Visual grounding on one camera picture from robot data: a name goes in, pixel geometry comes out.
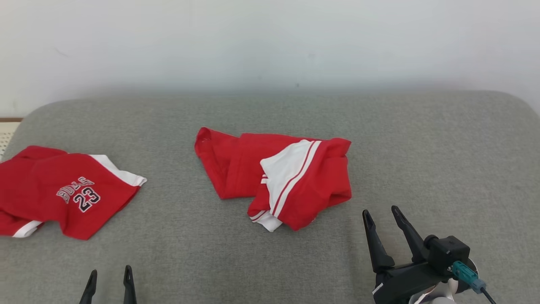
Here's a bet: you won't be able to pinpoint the cream perforated laundry basket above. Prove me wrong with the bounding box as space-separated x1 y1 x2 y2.
0 117 23 162

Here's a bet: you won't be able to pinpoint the red white-sleeved jersey shirt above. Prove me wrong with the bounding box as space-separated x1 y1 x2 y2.
194 127 352 233

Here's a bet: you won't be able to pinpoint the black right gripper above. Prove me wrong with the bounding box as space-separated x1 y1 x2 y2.
362 206 452 304

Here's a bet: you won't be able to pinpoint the red Bulls 23 shorts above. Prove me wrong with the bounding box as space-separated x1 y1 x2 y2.
0 145 147 240

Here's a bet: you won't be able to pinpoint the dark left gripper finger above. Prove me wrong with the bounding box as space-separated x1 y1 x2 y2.
123 265 138 304
79 269 98 304

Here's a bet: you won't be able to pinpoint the black cable with teal plug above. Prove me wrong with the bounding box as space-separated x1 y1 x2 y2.
451 261 498 304

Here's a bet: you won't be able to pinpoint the grey fabric sofa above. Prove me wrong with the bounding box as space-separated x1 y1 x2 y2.
0 90 540 304

